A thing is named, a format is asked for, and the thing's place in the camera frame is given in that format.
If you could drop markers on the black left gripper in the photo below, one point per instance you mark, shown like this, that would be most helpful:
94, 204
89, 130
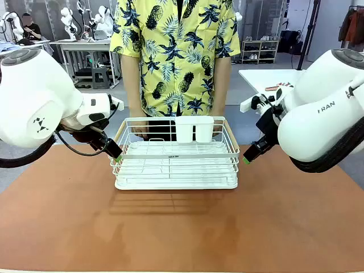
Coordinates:
96, 133

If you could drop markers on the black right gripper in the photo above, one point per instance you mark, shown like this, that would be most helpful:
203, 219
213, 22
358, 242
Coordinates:
270, 125

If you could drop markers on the white plastic cutlery holder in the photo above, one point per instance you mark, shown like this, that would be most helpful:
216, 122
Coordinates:
185, 128

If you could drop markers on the person's right forearm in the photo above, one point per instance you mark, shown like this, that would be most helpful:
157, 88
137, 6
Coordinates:
131, 82

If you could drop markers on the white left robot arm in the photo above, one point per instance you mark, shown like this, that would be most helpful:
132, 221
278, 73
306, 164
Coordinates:
31, 94

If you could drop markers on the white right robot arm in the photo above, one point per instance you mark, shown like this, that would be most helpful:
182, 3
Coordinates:
312, 128

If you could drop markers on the person's left forearm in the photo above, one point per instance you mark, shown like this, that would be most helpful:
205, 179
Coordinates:
221, 82

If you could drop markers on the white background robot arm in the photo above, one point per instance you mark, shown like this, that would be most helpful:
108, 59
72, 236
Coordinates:
103, 20
14, 25
68, 22
238, 16

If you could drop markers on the person's right hand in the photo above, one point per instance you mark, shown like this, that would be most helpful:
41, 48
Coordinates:
140, 126

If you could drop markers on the person's left hand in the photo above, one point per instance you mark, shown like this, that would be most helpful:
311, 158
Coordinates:
219, 119

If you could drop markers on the grey plastic stool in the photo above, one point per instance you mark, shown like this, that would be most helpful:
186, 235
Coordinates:
101, 78

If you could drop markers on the white side table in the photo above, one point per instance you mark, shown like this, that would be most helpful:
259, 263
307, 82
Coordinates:
267, 78

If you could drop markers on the white shoe rack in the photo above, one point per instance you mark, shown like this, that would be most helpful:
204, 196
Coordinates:
260, 51

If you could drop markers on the white background desk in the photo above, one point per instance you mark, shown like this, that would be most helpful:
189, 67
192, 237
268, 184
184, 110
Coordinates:
85, 42

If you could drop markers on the person in pineapple shirt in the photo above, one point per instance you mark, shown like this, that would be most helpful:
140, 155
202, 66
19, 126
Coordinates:
173, 57

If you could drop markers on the black equipment case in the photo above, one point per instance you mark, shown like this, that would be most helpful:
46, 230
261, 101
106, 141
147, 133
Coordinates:
288, 42

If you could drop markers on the grey laptop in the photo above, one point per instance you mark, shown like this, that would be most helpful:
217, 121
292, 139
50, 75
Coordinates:
101, 34

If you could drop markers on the black tripod stand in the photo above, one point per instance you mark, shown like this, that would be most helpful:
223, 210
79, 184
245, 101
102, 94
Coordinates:
308, 34

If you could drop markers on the white desk with clothes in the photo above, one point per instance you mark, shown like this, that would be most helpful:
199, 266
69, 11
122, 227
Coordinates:
34, 43

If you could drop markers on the seated person in black shirt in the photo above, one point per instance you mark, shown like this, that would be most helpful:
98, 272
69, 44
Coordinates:
31, 28

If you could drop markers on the blue folded clothing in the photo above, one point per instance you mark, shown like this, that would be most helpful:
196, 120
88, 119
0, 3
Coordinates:
8, 45

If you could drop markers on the hanging brown clothes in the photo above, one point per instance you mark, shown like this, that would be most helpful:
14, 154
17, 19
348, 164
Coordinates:
354, 27

